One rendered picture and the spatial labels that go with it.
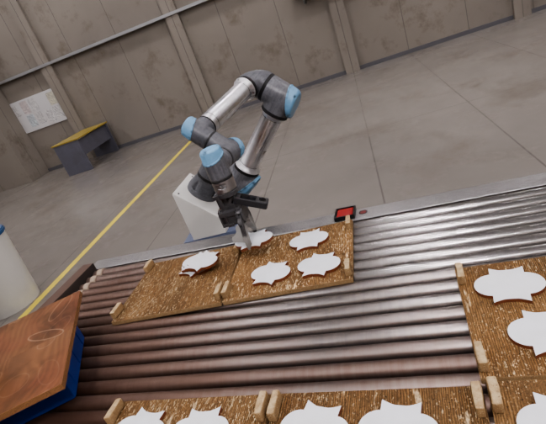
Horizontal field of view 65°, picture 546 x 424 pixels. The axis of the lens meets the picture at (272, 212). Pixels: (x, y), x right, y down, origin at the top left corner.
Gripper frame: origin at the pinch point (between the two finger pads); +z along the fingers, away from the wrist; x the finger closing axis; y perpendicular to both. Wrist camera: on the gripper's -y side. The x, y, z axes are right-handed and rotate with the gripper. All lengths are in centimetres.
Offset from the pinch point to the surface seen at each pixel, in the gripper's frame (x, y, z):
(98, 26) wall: -851, 482, -186
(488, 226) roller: 10, -73, 9
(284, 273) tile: 18.0, -12.1, 5.0
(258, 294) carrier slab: 24.3, -4.1, 6.1
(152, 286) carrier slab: 6.9, 41.1, 5.4
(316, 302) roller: 30.7, -22.1, 8.4
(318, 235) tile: -0.9, -21.9, 4.9
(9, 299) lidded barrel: -157, 313, 79
